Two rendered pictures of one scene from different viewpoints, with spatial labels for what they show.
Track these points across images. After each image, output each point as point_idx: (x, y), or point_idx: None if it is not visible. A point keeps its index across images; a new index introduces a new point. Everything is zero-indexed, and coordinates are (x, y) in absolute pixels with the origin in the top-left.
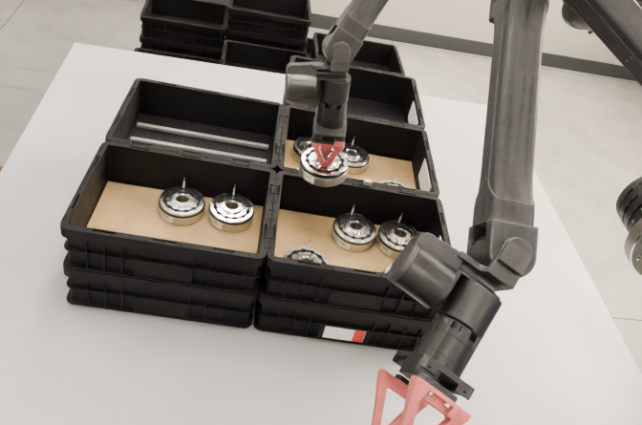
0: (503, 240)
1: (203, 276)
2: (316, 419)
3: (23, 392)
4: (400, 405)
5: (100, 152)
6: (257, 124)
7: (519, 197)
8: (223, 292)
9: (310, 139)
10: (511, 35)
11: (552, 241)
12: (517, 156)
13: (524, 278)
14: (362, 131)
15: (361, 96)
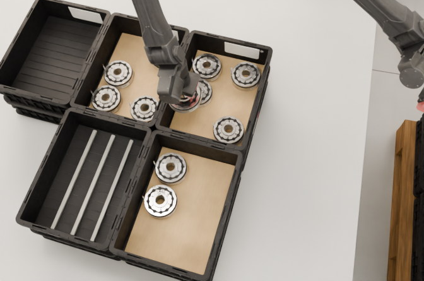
0: (419, 29)
1: None
2: (303, 151)
3: None
4: (298, 105)
5: (123, 252)
6: (70, 132)
7: (404, 11)
8: (237, 184)
9: (98, 97)
10: None
11: None
12: (388, 0)
13: (215, 2)
14: (100, 57)
15: (33, 43)
